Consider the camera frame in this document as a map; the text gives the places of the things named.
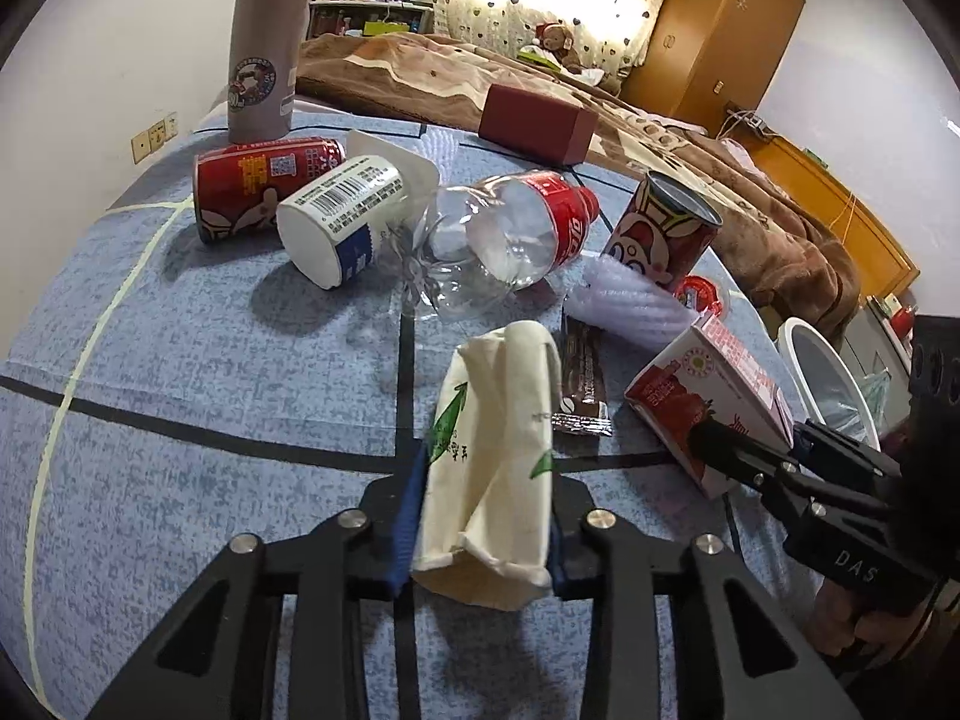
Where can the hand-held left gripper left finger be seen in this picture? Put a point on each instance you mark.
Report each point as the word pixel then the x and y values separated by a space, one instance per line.
pixel 409 521

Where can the white paper cup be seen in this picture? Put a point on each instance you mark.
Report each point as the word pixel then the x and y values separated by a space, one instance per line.
pixel 487 465

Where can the grey bedside cabinet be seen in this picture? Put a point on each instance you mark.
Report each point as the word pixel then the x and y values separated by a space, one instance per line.
pixel 862 330

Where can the brown snack wrapper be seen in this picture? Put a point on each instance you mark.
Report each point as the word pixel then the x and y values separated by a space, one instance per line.
pixel 581 375

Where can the red milk carton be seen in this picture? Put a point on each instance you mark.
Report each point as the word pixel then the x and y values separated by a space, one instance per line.
pixel 697 382

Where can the grey thermos bottle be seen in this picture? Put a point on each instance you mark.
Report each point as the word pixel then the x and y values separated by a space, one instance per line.
pixel 262 37

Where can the dark red box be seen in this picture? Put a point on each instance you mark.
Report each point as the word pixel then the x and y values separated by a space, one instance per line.
pixel 525 120

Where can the red drink can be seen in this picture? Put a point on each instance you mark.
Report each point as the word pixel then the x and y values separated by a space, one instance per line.
pixel 247 180

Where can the wooden wardrobe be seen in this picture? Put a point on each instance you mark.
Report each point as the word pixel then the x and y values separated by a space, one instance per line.
pixel 712 30

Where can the person's right hand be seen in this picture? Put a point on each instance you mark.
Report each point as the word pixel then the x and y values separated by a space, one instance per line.
pixel 840 622

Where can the brown teddy bear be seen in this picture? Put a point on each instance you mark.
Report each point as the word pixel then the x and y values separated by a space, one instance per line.
pixel 559 37

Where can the brown blanket bed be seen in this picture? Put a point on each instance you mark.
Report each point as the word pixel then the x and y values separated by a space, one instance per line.
pixel 450 75

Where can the green white pack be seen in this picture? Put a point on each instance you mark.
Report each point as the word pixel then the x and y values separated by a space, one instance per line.
pixel 536 56

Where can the white trash bin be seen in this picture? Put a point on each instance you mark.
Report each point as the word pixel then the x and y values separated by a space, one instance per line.
pixel 795 349

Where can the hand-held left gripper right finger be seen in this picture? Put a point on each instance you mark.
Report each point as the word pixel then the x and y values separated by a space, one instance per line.
pixel 561 574

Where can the white barcode yogurt cup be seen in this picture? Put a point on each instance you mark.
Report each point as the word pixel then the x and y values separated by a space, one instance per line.
pixel 337 217

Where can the clear red-label plastic bottle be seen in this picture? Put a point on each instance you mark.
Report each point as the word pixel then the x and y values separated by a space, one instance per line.
pixel 525 225

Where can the beige wall socket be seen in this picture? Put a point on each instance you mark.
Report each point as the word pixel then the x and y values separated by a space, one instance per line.
pixel 154 139

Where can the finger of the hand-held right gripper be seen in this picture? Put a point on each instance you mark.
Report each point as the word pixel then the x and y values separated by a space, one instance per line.
pixel 739 450
pixel 840 450

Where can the translucent ribbed plastic cup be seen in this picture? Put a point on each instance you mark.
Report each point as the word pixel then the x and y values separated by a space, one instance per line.
pixel 630 311

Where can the clear plastic bag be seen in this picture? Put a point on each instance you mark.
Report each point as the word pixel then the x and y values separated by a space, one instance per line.
pixel 874 390

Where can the red cartoon print can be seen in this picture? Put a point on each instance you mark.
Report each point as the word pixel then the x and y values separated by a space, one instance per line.
pixel 652 240

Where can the small red-lidded cup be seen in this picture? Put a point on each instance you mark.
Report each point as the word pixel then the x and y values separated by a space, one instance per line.
pixel 697 292

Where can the wooden headboard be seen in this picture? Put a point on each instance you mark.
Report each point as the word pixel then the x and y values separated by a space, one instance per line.
pixel 825 195

